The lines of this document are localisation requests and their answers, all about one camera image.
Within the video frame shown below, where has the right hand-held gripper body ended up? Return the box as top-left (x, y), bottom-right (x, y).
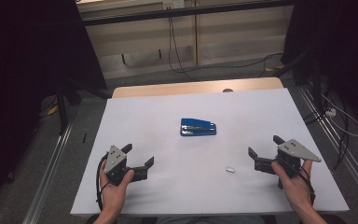
top-left (275, 138), bottom-right (323, 179)

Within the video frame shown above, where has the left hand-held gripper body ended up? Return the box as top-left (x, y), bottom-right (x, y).
top-left (103, 145), bottom-right (131, 187)

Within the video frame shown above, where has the blue stapler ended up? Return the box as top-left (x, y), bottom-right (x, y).
top-left (179, 118), bottom-right (217, 137)

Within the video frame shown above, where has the person's left hand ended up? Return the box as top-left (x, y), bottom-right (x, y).
top-left (99, 160), bottom-right (135, 218)

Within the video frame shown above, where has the person's right hand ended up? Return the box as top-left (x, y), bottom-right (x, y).
top-left (270, 159), bottom-right (317, 213)

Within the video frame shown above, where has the white table cover sheet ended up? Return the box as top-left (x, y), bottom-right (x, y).
top-left (70, 88), bottom-right (351, 217)

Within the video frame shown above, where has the black metal stand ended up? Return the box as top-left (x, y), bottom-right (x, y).
top-left (38, 77), bottom-right (113, 136)
top-left (271, 46), bottom-right (330, 125)

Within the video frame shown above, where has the wooden table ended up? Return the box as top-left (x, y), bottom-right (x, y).
top-left (111, 77), bottom-right (284, 99)

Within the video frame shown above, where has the person's grey clothing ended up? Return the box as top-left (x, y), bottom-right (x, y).
top-left (155, 215), bottom-right (266, 224)

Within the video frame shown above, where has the black curtain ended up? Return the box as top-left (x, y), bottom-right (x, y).
top-left (0, 0), bottom-right (108, 209)
top-left (281, 0), bottom-right (358, 133)

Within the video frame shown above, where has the black horizontal bar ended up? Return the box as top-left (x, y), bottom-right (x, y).
top-left (81, 0), bottom-right (295, 27)

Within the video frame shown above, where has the left hand-held gripper black cable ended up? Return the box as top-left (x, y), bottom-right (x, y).
top-left (95, 151), bottom-right (110, 213)

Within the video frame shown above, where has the hand-held gripper black cable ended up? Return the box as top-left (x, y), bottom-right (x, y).
top-left (95, 151), bottom-right (110, 213)
top-left (275, 156), bottom-right (317, 206)

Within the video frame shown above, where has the right hand-held gripper black cable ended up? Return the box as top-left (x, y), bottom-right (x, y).
top-left (275, 156), bottom-right (317, 206)

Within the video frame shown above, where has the aluminium floor rail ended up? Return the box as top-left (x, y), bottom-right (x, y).
top-left (21, 120), bottom-right (75, 224)
top-left (297, 85), bottom-right (358, 204)

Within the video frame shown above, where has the white floor cable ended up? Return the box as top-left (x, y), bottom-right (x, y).
top-left (320, 92), bottom-right (358, 138)

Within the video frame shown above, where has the black floor cable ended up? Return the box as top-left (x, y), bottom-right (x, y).
top-left (183, 51), bottom-right (285, 78)

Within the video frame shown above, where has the black hanging cable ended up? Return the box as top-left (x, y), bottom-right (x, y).
top-left (167, 16), bottom-right (197, 82)

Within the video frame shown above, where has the white wall socket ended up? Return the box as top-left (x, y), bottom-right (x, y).
top-left (162, 0), bottom-right (186, 9)

